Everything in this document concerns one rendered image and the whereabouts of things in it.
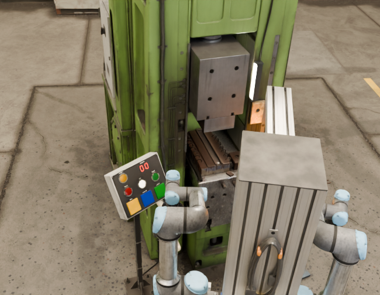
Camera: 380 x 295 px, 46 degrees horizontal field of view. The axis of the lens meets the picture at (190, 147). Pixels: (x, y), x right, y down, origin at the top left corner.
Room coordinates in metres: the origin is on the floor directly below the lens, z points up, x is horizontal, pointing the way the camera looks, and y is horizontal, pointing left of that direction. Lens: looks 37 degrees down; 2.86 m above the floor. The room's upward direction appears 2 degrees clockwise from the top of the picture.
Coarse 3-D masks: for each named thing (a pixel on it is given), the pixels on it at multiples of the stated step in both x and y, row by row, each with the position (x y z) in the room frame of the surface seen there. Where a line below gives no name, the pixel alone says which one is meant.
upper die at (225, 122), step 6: (204, 120) 2.25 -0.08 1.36; (210, 120) 2.26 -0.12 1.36; (216, 120) 2.27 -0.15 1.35; (222, 120) 2.29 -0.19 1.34; (228, 120) 2.30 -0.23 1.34; (204, 126) 2.25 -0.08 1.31; (210, 126) 2.26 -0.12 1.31; (216, 126) 2.28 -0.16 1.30; (222, 126) 2.29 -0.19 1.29; (228, 126) 2.30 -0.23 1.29; (204, 132) 2.25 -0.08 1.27
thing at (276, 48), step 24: (264, 0) 2.50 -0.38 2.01; (288, 0) 2.56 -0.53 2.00; (264, 24) 2.51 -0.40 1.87; (288, 24) 2.57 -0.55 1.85; (264, 48) 2.52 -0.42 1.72; (288, 48) 2.58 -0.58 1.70; (264, 72) 2.52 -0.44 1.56; (264, 96) 2.53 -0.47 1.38; (240, 120) 2.58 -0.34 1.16; (264, 120) 2.54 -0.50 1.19; (240, 144) 2.53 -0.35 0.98
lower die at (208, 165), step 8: (200, 128) 2.68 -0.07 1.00; (192, 136) 2.59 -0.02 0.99; (200, 136) 2.58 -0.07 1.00; (208, 136) 2.60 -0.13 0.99; (200, 144) 2.51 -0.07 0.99; (200, 152) 2.41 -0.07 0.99; (208, 152) 2.41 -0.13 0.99; (216, 152) 2.41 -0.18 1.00; (200, 160) 2.34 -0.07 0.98; (208, 160) 2.33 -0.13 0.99; (224, 160) 2.33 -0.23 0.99; (200, 168) 2.27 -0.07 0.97; (208, 168) 2.26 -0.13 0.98; (216, 168) 2.28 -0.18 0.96; (224, 168) 2.30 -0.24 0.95
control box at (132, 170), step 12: (144, 156) 2.10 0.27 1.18; (156, 156) 2.11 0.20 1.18; (120, 168) 1.99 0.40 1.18; (132, 168) 1.98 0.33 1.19; (144, 168) 2.02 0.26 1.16; (156, 168) 2.06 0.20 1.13; (108, 180) 1.90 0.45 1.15; (132, 180) 1.94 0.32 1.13; (144, 180) 1.98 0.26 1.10; (156, 180) 2.02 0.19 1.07; (120, 192) 1.87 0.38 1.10; (132, 192) 1.90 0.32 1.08; (144, 192) 1.94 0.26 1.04; (120, 204) 1.83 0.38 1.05; (120, 216) 1.84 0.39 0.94; (132, 216) 1.82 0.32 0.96
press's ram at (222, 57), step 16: (192, 48) 2.37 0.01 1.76; (208, 48) 2.38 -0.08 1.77; (224, 48) 2.39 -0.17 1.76; (240, 48) 2.40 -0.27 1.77; (192, 64) 2.34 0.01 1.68; (208, 64) 2.25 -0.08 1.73; (224, 64) 2.28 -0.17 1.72; (240, 64) 2.31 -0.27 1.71; (192, 80) 2.33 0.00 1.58; (208, 80) 2.25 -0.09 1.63; (224, 80) 2.28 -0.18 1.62; (240, 80) 2.32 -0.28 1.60; (192, 96) 2.32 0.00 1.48; (208, 96) 2.25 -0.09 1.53; (224, 96) 2.29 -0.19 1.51; (240, 96) 2.32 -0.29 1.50; (192, 112) 2.31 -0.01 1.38; (208, 112) 2.26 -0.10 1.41; (224, 112) 2.29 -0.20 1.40; (240, 112) 2.33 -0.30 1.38
